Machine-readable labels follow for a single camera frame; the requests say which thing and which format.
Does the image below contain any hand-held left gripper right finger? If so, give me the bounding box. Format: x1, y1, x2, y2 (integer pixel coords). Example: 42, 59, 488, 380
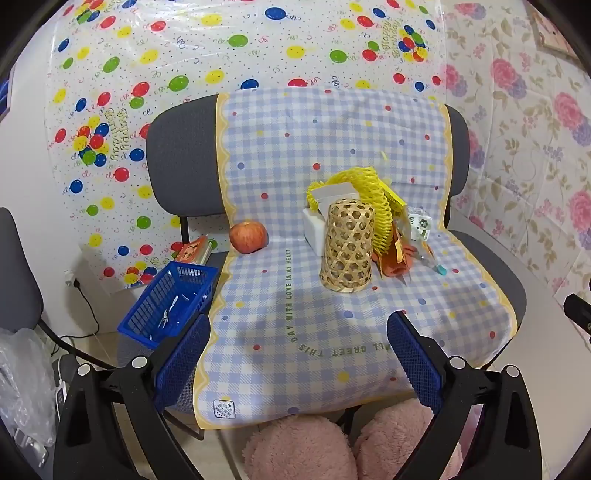
386, 310, 543, 480

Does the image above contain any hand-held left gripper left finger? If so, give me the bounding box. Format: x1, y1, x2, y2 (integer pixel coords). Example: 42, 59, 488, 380
53, 311, 213, 480

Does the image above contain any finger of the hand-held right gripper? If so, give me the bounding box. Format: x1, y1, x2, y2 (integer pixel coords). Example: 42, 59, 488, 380
563, 294, 591, 343

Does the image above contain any white foam block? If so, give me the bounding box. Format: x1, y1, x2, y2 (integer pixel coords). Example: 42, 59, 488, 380
302, 207, 331, 256

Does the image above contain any yellow foam net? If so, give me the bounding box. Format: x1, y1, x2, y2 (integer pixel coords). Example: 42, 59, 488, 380
306, 167, 393, 252

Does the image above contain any blue plastic basket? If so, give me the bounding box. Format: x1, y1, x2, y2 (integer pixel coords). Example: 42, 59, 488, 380
117, 261, 219, 350

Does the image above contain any orange cloth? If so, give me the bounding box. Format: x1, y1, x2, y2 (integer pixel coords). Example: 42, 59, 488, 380
375, 226, 419, 279

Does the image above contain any woven bamboo basket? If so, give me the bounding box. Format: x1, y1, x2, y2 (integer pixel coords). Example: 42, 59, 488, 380
320, 199, 376, 293

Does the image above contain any red apple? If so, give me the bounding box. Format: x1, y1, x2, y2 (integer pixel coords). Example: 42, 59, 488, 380
229, 221, 269, 254

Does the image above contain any white green packet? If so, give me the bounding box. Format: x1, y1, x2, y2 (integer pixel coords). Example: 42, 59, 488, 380
406, 208, 437, 243

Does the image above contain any yellow snack packet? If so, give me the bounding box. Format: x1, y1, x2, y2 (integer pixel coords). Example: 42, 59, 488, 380
381, 182, 409, 241

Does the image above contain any clear plastic bag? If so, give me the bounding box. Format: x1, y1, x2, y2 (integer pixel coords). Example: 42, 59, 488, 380
0, 328, 58, 444

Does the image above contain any dark grey chair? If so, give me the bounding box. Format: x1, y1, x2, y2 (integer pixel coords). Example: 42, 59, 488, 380
0, 207, 116, 370

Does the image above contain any floral plastic sheet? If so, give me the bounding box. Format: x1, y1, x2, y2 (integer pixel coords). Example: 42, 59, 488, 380
434, 0, 591, 305

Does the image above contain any blue checkered blanket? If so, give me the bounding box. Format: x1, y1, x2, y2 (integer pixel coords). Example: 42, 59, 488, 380
193, 88, 518, 430

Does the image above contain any grey office chair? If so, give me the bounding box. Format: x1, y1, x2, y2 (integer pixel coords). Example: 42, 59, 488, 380
117, 92, 528, 441

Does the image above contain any balloon print plastic sheet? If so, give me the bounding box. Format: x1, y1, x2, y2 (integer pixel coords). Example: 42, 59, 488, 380
44, 0, 446, 296

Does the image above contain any black power cable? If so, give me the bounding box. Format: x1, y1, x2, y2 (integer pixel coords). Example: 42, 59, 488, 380
65, 270, 100, 334

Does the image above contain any framed wall picture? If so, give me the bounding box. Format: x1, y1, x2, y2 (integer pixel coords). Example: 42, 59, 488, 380
529, 9, 583, 61

